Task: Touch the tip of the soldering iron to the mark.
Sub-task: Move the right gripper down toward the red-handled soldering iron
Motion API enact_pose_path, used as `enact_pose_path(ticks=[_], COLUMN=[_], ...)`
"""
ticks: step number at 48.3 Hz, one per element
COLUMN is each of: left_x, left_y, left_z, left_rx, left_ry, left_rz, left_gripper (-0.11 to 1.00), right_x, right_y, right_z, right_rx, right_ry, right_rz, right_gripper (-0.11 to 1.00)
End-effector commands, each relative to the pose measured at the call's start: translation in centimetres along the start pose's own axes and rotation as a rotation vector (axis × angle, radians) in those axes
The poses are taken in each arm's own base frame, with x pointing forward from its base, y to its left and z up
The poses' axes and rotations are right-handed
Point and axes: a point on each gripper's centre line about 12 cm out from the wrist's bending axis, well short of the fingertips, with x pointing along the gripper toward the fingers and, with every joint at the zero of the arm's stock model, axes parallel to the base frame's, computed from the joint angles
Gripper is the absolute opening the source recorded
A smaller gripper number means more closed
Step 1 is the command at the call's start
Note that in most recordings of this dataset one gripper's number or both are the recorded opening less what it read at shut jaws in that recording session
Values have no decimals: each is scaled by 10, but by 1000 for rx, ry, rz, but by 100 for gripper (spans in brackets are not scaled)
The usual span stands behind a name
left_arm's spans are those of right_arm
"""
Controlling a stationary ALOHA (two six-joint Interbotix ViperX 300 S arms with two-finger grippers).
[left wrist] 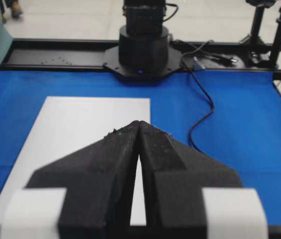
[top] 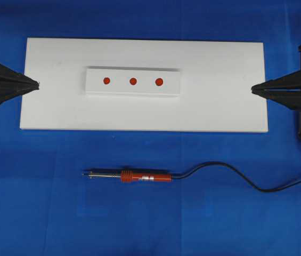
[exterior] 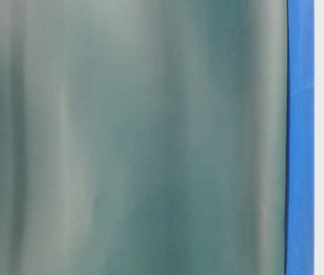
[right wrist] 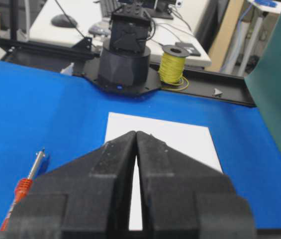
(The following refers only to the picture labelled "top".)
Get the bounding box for small white marked plate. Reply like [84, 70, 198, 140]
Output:
[85, 67, 181, 97]

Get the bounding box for large white base board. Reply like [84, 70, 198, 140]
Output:
[20, 38, 269, 133]

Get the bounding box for red handled soldering iron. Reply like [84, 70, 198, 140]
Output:
[82, 170, 173, 183]

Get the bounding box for black soldering iron cable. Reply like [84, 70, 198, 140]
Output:
[175, 161, 301, 193]

